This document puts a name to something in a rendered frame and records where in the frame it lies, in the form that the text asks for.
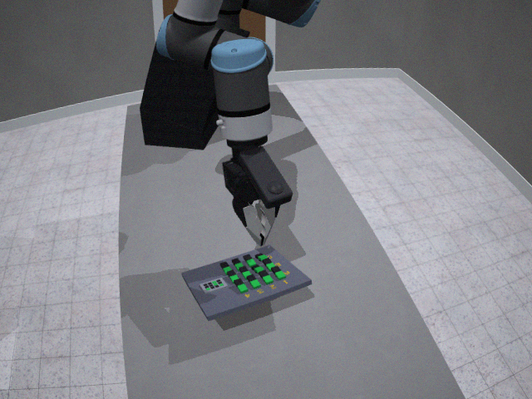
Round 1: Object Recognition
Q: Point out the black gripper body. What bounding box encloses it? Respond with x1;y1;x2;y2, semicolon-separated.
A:
222;135;268;204

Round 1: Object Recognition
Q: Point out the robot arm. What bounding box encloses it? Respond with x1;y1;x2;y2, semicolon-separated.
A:
156;0;321;209

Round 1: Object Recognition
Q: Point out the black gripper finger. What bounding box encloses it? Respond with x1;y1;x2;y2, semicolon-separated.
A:
255;199;280;246
232;191;263;246

